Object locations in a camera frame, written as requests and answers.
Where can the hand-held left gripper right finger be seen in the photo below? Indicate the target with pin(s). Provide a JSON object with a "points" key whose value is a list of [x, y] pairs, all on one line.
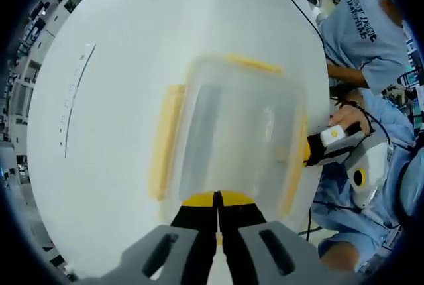
{"points": [[251, 242]]}

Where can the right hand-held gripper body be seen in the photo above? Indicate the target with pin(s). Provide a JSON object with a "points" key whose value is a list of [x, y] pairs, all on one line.
{"points": [[374, 165]]}

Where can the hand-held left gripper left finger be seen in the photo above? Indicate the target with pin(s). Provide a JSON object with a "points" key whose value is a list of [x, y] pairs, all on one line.
{"points": [[185, 242]]}

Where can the transparent plastic storage box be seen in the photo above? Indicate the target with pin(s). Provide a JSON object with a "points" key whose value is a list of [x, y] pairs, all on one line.
{"points": [[238, 126]]}

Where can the person's right hand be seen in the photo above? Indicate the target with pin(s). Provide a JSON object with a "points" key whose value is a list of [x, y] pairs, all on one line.
{"points": [[351, 116]]}

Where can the person in light-blue shirt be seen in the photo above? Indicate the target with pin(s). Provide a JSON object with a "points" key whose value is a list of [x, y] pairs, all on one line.
{"points": [[351, 232]]}

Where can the white office cabinet row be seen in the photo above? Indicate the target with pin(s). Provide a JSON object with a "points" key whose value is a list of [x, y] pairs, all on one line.
{"points": [[23, 99]]}

